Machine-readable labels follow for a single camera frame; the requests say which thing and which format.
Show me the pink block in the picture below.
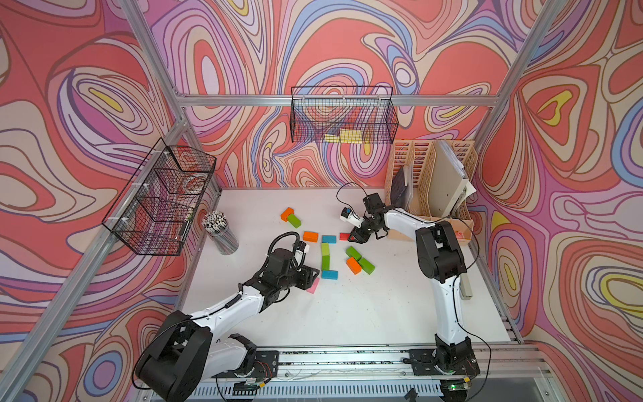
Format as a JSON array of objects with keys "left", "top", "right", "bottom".
[{"left": 306, "top": 277, "right": 321, "bottom": 294}]

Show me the teal block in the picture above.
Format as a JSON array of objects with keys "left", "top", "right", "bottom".
[
  {"left": 321, "top": 236, "right": 338, "bottom": 244},
  {"left": 321, "top": 270, "right": 338, "bottom": 281}
]

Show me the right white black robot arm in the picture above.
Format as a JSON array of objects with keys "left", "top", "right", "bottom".
[{"left": 340, "top": 193, "right": 475, "bottom": 372}]

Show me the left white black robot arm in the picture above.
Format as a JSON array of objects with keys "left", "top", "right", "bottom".
[{"left": 132, "top": 241, "right": 320, "bottom": 401}]

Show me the dark tablet in organizer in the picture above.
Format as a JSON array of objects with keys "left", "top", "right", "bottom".
[{"left": 390, "top": 165, "right": 413, "bottom": 210}]

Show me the orange block middle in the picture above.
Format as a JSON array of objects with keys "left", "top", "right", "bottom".
[{"left": 302, "top": 231, "right": 319, "bottom": 243}]

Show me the orange block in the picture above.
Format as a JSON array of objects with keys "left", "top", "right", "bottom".
[
  {"left": 302, "top": 231, "right": 319, "bottom": 243},
  {"left": 281, "top": 208, "right": 294, "bottom": 222},
  {"left": 346, "top": 257, "right": 363, "bottom": 275}
]

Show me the orange block far back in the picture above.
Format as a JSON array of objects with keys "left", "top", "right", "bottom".
[{"left": 281, "top": 208, "right": 294, "bottom": 222}]

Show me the orange block right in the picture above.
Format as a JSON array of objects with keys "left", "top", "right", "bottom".
[{"left": 346, "top": 257, "right": 363, "bottom": 275}]

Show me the yellow sticky notes pad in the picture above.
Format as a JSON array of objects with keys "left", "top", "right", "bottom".
[{"left": 323, "top": 129, "right": 363, "bottom": 144}]

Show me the white folder in organizer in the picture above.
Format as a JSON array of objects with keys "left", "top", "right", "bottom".
[{"left": 427, "top": 140, "right": 477, "bottom": 218}]

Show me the grey stapler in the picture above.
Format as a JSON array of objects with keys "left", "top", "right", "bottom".
[{"left": 460, "top": 273, "right": 473, "bottom": 300}]

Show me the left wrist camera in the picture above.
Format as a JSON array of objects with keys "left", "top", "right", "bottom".
[{"left": 292, "top": 241, "right": 310, "bottom": 267}]

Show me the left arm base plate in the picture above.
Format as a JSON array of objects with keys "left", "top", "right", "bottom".
[{"left": 213, "top": 350, "right": 280, "bottom": 380}]

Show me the black wire basket back wall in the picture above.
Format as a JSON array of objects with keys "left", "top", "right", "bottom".
[{"left": 290, "top": 84, "right": 399, "bottom": 144}]

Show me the black wire basket wall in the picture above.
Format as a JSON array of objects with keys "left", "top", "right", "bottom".
[
  {"left": 290, "top": 84, "right": 399, "bottom": 144},
  {"left": 102, "top": 139, "right": 217, "bottom": 256}
]

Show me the black wire basket left wall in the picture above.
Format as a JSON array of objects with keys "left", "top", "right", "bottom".
[{"left": 102, "top": 139, "right": 217, "bottom": 256}]

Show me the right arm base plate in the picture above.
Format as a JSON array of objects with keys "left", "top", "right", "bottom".
[{"left": 402, "top": 348, "right": 481, "bottom": 378}]

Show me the aluminium front rail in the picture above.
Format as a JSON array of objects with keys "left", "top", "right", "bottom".
[{"left": 142, "top": 343, "right": 546, "bottom": 383}]

